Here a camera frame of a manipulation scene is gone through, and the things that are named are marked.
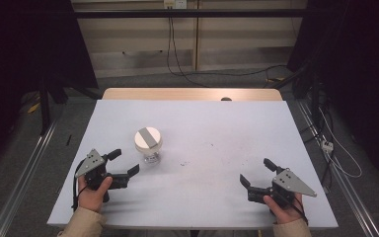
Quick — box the black metal stand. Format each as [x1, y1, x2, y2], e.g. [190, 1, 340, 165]
[38, 77, 52, 136]

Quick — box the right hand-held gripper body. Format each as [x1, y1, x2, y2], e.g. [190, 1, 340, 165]
[269, 168, 318, 209]

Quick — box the person's right hand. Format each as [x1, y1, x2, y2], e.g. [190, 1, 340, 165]
[263, 193, 306, 225]

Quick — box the white cable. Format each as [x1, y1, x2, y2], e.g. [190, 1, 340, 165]
[318, 107, 363, 180]

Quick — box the glass jar with white lid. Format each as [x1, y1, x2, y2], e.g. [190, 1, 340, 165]
[133, 126, 163, 165]

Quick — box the right hand-held gripper black cable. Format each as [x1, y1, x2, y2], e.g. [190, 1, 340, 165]
[289, 197, 310, 227]

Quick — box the wooden table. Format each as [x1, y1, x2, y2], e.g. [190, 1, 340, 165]
[102, 87, 283, 102]

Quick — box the black horizontal frame bar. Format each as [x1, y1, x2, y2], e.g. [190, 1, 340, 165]
[73, 8, 311, 19]

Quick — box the metal floor rail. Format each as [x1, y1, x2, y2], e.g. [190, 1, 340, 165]
[0, 118, 60, 237]
[296, 99, 379, 237]

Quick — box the hand-held gripper black cable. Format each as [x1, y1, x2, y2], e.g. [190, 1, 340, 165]
[289, 197, 310, 227]
[71, 160, 89, 212]

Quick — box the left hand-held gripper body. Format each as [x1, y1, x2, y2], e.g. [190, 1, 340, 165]
[74, 148, 113, 192]

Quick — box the white power strip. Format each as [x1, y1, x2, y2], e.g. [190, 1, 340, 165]
[321, 139, 335, 153]

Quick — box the person's left hand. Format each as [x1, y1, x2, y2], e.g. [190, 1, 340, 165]
[77, 175, 114, 213]

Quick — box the white wall socket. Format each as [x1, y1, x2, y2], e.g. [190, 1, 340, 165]
[163, 0, 189, 10]

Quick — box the left hand-held gripper black cable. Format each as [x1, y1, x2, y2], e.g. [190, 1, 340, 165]
[71, 160, 89, 212]

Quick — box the black hanging wall cable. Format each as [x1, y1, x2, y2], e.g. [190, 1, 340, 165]
[166, 16, 209, 88]

